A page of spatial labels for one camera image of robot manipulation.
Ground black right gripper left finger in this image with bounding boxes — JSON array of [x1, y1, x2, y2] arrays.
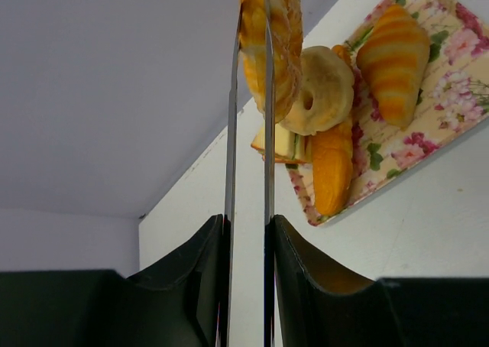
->
[[1, 215, 230, 346]]

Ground fake orange bread loaf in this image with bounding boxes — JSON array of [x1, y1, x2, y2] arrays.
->
[[311, 44, 355, 216]]

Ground floral rectangular tray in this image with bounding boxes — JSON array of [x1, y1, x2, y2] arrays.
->
[[284, 0, 489, 228]]

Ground fake croissant bread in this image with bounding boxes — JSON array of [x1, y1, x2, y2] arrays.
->
[[356, 4, 430, 129]]

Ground fake triangle sandwich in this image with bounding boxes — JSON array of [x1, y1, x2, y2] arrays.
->
[[251, 124, 312, 164]]

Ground metal kitchen tongs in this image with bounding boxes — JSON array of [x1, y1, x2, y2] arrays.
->
[[218, 0, 275, 346]]

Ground fake glazed ring pastry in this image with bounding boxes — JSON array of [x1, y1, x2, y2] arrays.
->
[[238, 0, 303, 123]]

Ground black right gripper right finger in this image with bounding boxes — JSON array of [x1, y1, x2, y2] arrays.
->
[[274, 215, 488, 346]]

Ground fake plain bagel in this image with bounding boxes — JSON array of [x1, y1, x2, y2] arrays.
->
[[280, 46, 355, 136]]

